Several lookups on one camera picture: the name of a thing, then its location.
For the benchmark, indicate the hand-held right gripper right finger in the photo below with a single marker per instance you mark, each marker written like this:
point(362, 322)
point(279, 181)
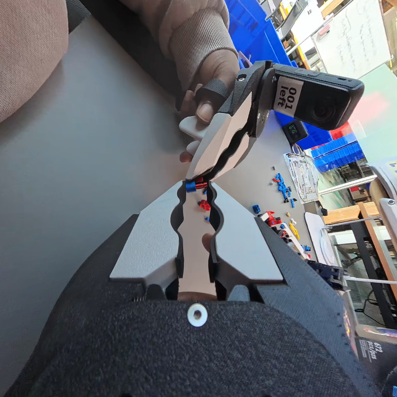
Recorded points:
point(245, 251)

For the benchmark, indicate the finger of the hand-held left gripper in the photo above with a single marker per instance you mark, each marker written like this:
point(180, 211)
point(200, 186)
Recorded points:
point(223, 130)
point(243, 149)

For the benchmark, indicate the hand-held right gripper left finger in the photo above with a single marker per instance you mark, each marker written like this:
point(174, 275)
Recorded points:
point(145, 248)

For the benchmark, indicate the short red brick pin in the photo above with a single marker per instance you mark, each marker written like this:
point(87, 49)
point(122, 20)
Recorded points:
point(202, 185)

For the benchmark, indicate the small blue brick connector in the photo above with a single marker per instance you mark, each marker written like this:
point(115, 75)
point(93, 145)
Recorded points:
point(190, 186)

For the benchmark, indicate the person's left forearm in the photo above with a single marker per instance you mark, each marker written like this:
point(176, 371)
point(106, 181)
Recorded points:
point(198, 34)

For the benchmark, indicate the grey desk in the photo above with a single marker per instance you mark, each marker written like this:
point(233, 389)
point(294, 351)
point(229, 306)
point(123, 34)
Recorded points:
point(93, 155)

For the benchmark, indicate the person's left hand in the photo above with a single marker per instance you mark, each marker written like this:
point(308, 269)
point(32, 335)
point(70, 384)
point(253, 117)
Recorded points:
point(220, 68)

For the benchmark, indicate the person's right hand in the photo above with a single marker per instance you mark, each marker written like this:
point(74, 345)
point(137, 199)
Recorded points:
point(207, 242)

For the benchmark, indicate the toy brick car model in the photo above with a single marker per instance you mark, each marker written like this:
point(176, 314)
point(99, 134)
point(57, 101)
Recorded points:
point(279, 229)

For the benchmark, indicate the blue two-hole brick connector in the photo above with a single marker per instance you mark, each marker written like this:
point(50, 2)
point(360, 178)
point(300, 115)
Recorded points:
point(256, 208)

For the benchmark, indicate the black device green display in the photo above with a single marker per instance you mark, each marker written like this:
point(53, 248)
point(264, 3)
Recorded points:
point(294, 131)

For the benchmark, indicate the yellow brick connector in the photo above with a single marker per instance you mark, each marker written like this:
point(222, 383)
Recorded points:
point(294, 230)

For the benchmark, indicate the blue storage bin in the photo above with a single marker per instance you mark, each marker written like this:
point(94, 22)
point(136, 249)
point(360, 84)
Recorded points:
point(251, 28)
point(319, 136)

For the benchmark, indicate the pile of small blue pins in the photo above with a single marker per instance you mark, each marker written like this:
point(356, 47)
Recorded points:
point(282, 189)

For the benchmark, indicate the red three-hole brick connector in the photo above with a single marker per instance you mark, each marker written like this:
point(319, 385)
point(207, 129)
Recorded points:
point(204, 204)

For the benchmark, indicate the silver printed sheet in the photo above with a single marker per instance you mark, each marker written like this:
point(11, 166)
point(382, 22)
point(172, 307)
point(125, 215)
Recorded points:
point(302, 176)

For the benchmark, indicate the white rounded pad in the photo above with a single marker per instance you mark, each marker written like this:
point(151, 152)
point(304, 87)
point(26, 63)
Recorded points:
point(316, 238)

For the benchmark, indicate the stack of red blue bins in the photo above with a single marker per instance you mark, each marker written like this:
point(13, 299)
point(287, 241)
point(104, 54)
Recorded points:
point(338, 152)

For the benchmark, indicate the whiteboard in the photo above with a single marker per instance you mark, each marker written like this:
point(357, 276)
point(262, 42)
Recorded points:
point(350, 40)

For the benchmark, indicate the wooden table black legs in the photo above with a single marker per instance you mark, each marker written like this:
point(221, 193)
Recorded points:
point(350, 214)

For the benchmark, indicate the black printed toy box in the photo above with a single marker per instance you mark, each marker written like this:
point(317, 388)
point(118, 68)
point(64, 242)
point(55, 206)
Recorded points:
point(372, 350)

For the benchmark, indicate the person's beige sweater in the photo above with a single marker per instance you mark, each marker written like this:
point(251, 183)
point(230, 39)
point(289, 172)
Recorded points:
point(28, 46)

